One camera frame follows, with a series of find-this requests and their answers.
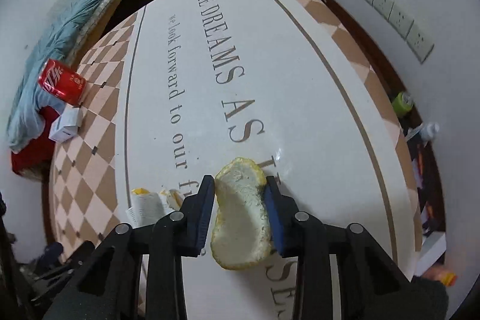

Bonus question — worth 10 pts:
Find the yellow fruit peel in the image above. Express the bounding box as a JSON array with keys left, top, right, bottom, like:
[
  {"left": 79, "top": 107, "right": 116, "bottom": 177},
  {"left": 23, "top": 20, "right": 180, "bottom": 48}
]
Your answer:
[{"left": 211, "top": 157, "right": 273, "bottom": 270}]

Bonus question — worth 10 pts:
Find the red cola can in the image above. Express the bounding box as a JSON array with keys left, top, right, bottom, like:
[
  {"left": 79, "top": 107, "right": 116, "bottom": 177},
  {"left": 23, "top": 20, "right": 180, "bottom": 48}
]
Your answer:
[{"left": 38, "top": 59, "right": 87, "bottom": 106}]

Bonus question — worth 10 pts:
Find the red bed sheet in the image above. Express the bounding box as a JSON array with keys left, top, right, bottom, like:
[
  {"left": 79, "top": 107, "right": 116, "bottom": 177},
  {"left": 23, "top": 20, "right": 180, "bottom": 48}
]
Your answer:
[{"left": 10, "top": 106, "right": 59, "bottom": 182}]

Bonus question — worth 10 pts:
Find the white blue carton box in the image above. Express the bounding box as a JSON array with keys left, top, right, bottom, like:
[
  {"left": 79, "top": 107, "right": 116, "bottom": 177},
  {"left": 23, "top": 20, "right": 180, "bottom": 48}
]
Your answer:
[{"left": 49, "top": 107, "right": 83, "bottom": 143}]

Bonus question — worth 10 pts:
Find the checkered tablecloth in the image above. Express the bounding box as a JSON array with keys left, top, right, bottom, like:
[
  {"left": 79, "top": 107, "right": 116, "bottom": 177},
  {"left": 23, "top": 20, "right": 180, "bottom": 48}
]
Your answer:
[{"left": 46, "top": 0, "right": 425, "bottom": 319}]

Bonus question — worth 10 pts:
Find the green bottle on floor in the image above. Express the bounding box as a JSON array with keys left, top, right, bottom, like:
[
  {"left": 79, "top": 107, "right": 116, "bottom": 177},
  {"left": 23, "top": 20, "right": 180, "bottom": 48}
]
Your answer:
[{"left": 391, "top": 91, "right": 414, "bottom": 118}]

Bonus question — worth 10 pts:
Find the white bottle on floor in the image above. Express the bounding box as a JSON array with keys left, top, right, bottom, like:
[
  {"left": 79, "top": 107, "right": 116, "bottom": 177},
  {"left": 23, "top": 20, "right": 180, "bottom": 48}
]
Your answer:
[{"left": 405, "top": 122, "right": 439, "bottom": 142}]

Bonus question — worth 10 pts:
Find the orange bottle cap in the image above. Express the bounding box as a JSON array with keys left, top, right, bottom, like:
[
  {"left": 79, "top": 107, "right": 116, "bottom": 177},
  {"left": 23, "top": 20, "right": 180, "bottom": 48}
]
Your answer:
[{"left": 424, "top": 268, "right": 457, "bottom": 287}]

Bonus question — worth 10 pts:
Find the light blue duvet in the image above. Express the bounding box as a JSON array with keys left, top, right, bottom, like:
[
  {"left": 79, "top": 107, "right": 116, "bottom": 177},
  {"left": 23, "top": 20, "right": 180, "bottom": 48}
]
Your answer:
[{"left": 6, "top": 0, "right": 104, "bottom": 153}]

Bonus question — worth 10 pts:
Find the white wall socket strip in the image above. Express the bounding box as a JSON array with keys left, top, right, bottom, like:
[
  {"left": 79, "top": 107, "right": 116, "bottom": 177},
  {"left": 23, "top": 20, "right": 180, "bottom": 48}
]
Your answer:
[{"left": 364, "top": 0, "right": 434, "bottom": 64}]

